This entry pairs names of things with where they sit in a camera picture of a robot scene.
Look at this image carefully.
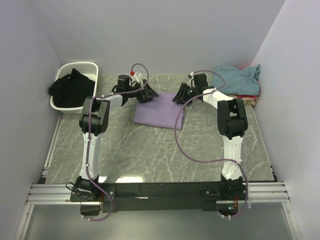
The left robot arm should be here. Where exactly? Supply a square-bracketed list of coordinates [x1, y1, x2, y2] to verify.
[75, 71, 159, 201]

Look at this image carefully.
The red folded t shirt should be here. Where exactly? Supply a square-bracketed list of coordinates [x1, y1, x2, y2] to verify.
[228, 95, 258, 99]

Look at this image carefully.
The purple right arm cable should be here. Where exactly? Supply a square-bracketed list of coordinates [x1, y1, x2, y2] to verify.
[173, 70, 251, 221]

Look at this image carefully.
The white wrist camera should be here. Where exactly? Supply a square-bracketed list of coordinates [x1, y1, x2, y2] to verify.
[130, 70, 143, 83]
[187, 72, 195, 88]

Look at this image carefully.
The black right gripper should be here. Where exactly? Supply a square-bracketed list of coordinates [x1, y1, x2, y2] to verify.
[172, 82, 198, 106]

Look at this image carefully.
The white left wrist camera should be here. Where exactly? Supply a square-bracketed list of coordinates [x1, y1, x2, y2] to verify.
[130, 70, 143, 83]

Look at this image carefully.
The white laundry basket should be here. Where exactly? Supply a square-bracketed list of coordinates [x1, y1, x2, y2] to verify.
[48, 62, 99, 115]

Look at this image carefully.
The purple t shirt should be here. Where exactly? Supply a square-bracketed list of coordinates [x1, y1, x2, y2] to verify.
[133, 92, 182, 129]

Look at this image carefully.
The tan folded t shirt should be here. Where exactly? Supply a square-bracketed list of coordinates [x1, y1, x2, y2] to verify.
[242, 97, 258, 106]

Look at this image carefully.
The teal folded t shirt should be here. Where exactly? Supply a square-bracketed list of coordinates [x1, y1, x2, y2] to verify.
[215, 64, 261, 96]

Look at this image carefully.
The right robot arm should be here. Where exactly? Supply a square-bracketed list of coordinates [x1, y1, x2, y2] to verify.
[172, 70, 249, 200]

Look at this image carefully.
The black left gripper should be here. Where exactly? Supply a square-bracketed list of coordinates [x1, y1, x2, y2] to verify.
[126, 79, 159, 103]

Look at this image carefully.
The aluminium rail frame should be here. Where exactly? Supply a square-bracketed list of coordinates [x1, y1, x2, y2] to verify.
[17, 113, 293, 240]

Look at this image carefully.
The black t shirt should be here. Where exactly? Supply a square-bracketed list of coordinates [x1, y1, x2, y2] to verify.
[48, 68, 95, 108]

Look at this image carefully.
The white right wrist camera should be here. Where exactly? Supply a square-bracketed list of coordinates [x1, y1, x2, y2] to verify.
[187, 72, 195, 88]

